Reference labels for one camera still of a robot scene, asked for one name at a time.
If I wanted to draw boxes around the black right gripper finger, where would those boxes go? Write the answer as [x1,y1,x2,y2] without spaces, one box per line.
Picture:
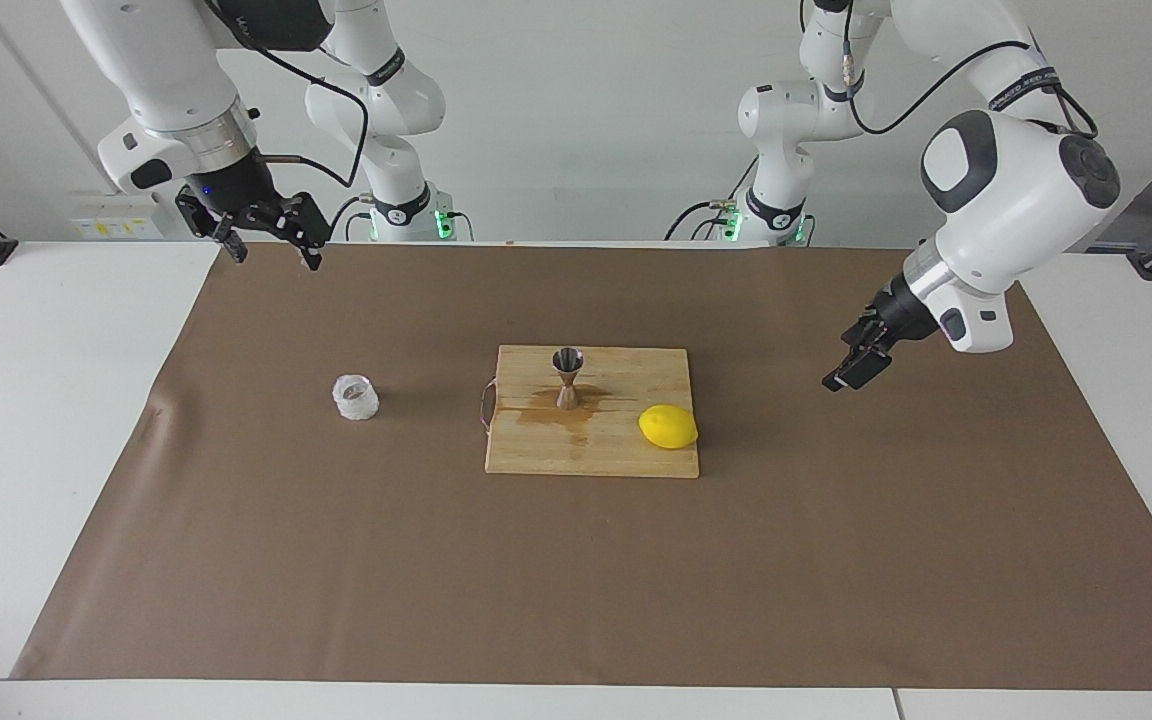
[175,190,249,265]
[241,192,328,272]

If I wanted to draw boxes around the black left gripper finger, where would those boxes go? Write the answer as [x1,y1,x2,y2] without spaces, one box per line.
[841,338,894,392]
[822,320,877,392]

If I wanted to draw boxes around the clear textured cup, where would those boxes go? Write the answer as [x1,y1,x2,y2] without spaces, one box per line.
[332,374,380,421]

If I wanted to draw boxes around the steel double jigger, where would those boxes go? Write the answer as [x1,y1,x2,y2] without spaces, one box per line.
[551,346,585,411]

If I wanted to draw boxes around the yellow lemon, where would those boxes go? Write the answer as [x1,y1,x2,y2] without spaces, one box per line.
[638,404,700,450]

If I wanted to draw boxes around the wooden cutting board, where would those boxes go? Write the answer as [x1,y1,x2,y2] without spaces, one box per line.
[479,345,701,479]

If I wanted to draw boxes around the brown paper table mat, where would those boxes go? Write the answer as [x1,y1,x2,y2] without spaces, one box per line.
[11,243,1152,691]

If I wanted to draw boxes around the black right base cable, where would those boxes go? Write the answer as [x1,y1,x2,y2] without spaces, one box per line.
[326,195,377,244]

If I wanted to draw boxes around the black base cable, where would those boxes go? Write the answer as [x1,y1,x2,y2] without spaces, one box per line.
[664,150,755,242]
[326,195,377,244]

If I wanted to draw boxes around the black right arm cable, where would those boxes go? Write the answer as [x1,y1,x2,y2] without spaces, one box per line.
[201,0,372,191]

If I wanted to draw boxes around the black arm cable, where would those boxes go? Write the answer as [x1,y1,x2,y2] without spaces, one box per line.
[839,0,1100,139]
[201,0,372,191]

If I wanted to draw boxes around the white wall socket box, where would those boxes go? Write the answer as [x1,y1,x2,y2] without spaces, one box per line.
[69,192,167,241]

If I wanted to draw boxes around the black left base cable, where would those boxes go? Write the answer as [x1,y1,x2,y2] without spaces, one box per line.
[664,150,755,242]

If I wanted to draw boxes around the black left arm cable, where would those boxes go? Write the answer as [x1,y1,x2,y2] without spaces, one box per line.
[839,0,1100,139]

